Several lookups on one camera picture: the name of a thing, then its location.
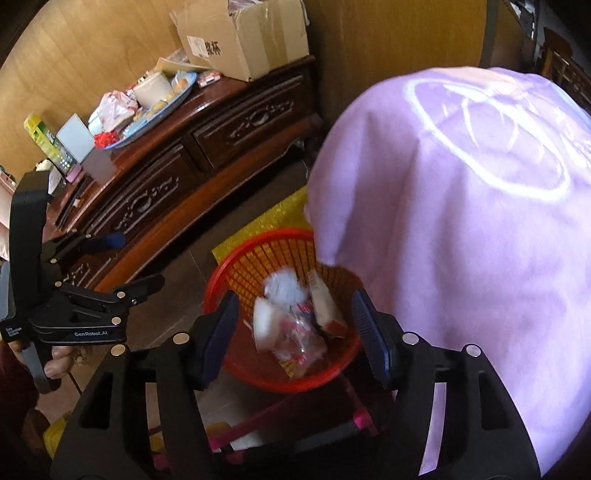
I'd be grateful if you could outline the blue plate with clutter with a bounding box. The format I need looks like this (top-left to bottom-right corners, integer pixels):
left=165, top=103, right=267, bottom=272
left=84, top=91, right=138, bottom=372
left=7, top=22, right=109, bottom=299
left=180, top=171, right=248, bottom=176
left=88, top=71, right=198, bottom=150

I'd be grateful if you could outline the purple printed bed sheet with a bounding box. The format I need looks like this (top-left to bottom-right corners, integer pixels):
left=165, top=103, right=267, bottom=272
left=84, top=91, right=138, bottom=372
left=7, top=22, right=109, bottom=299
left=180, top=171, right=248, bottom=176
left=307, top=67, right=590, bottom=473

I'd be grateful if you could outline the white tissue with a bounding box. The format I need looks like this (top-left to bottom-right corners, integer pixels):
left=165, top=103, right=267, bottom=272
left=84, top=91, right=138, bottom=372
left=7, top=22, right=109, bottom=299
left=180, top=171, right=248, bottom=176
left=263, top=267, right=308, bottom=307

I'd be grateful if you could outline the person's left hand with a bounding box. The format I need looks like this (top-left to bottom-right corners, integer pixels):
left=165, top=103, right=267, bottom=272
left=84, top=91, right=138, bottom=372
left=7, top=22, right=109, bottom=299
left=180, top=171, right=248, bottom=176
left=44, top=346, right=89, bottom=379

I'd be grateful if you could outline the yellow green box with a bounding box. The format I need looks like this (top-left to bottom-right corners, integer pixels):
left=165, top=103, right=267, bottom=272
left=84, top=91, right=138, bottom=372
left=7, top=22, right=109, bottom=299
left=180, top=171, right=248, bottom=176
left=23, top=113, right=76, bottom=177

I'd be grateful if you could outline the wooden armchair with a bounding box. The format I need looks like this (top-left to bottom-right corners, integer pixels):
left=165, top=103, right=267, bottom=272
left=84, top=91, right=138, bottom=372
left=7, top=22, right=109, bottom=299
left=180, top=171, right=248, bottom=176
left=538, top=27, right=591, bottom=113

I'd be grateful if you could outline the brown cardboard box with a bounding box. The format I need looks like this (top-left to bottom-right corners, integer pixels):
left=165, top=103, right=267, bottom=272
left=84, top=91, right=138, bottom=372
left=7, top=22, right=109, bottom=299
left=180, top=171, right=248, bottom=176
left=170, top=0, right=310, bottom=82

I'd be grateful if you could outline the yellow floor mat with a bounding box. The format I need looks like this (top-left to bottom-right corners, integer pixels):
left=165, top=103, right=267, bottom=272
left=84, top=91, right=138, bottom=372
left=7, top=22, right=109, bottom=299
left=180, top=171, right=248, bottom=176
left=211, top=187, right=311, bottom=264

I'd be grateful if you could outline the red clear plastic wrapper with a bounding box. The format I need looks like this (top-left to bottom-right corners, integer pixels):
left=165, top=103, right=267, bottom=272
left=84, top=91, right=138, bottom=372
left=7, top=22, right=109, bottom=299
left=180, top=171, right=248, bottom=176
left=271, top=301, right=327, bottom=380

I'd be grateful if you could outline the dark carved wooden dresser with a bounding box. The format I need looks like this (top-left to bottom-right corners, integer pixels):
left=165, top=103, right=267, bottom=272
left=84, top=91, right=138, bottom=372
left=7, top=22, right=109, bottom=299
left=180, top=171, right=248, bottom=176
left=45, top=55, right=324, bottom=292

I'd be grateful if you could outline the white red medicine box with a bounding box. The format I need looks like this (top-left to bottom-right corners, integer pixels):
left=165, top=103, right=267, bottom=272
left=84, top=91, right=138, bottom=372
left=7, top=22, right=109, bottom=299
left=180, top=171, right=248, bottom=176
left=308, top=270, right=349, bottom=338

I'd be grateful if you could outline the red plastic trash basket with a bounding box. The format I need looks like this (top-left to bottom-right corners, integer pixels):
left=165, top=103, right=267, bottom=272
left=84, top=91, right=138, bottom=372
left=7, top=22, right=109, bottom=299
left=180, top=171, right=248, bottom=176
left=204, top=228, right=362, bottom=394

